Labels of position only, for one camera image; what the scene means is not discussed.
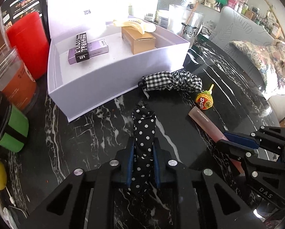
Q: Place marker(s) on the near grey chair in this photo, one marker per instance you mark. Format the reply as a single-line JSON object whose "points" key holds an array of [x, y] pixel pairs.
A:
{"points": [[234, 27]]}

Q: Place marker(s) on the pink lip gloss tube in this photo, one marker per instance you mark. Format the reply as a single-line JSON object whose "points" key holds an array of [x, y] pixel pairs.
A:
{"points": [[215, 134]]}

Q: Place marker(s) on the black lettered cosmetic box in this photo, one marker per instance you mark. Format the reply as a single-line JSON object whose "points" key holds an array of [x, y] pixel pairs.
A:
{"points": [[81, 48]]}

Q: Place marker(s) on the yellow wrapped lollipop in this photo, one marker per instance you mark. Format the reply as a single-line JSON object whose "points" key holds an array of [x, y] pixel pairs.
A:
{"points": [[204, 99]]}

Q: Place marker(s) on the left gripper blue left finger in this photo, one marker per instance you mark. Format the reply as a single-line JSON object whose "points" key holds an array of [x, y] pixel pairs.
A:
{"points": [[126, 159]]}

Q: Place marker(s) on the orange filled plastic jar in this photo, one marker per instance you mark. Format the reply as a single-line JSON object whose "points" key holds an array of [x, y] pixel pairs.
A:
{"points": [[16, 82]]}

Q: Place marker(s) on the cream hair claw clip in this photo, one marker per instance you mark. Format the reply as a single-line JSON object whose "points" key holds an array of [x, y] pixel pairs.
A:
{"points": [[138, 24]]}

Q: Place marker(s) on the floral cushion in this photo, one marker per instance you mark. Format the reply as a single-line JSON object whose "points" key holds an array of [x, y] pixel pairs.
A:
{"points": [[269, 61]]}

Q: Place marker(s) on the black polka dot scrunchie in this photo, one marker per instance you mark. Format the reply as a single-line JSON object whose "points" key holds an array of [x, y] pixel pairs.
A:
{"points": [[144, 125]]}

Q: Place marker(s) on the red cylinder canister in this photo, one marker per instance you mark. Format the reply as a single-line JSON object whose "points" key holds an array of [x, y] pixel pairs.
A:
{"points": [[27, 35]]}

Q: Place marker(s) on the tan cardboard box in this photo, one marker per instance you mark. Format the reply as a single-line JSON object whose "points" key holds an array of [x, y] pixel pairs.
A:
{"points": [[138, 42]]}

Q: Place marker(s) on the black coffee bag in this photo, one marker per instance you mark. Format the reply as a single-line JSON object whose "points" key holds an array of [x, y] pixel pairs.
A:
{"points": [[14, 10]]}

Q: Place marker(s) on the green black tape roll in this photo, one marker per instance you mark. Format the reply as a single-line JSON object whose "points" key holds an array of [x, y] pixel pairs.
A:
{"points": [[14, 126]]}

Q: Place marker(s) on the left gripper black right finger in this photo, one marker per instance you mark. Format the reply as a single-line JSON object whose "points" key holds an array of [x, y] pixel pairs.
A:
{"points": [[160, 159]]}

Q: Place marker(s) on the glass cartoon mug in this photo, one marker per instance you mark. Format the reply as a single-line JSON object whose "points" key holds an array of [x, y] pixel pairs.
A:
{"points": [[185, 22]]}

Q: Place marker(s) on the black white gingham scrunchie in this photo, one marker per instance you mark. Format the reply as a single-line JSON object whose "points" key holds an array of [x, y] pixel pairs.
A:
{"points": [[179, 80]]}

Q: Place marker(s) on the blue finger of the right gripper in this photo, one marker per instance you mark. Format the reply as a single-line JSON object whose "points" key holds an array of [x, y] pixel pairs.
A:
{"points": [[235, 151], [242, 139]]}

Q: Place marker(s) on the lavender gift box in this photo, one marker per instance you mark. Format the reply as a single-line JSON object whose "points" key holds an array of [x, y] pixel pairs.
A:
{"points": [[81, 87]]}

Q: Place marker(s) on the small purple box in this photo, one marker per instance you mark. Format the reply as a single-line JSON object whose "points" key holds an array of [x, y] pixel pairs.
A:
{"points": [[93, 48]]}

